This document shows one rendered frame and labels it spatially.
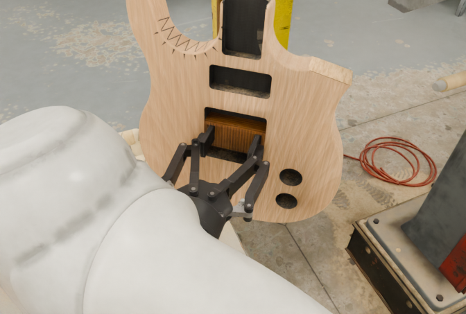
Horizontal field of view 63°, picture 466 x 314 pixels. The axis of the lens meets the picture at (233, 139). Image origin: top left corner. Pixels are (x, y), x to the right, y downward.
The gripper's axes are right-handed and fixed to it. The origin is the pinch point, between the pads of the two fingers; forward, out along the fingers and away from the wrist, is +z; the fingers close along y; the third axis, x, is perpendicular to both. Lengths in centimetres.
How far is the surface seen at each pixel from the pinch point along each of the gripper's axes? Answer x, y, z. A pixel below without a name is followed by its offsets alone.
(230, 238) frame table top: -39.2, -2.1, 10.7
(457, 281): -91, 76, 57
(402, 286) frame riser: -104, 61, 58
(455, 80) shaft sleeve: -2, 40, 40
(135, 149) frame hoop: -15.4, -23.7, 8.8
